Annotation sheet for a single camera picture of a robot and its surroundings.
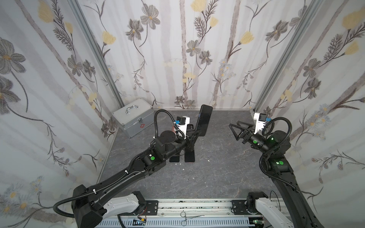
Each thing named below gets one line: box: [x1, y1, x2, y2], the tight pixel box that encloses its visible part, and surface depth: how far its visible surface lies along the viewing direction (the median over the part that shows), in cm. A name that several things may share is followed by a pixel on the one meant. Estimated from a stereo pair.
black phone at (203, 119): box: [195, 104, 213, 137], surface depth 63 cm
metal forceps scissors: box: [180, 211, 205, 227], surface depth 73 cm
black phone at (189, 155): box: [184, 148, 195, 162], surface depth 95 cm
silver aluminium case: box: [112, 98, 155, 139], surface depth 100 cm
